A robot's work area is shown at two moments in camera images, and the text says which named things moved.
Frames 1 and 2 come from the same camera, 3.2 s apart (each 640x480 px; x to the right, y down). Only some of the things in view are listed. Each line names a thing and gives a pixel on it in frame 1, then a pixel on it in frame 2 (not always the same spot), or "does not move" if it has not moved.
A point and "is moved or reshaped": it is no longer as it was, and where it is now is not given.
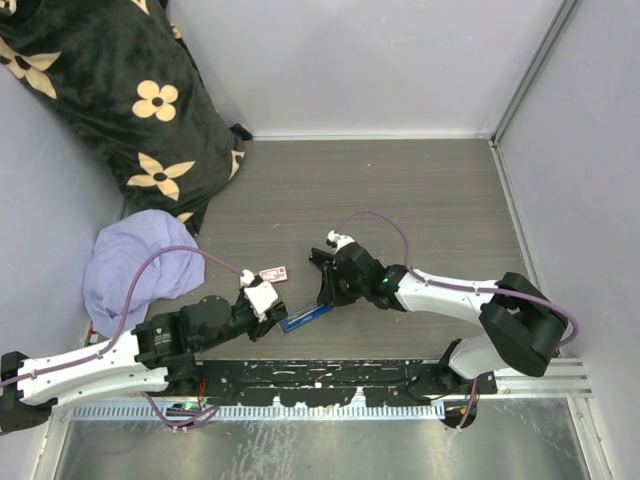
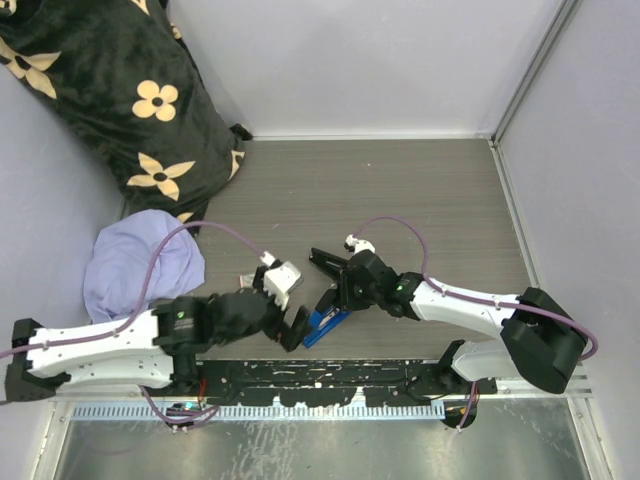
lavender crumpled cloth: [116, 253] does not move
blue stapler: [304, 316] is moved or reshaped
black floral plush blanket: [116, 77] does not move
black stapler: [321, 258] does not move
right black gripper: [331, 295] does not move
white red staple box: [274, 275] -> [245, 280]
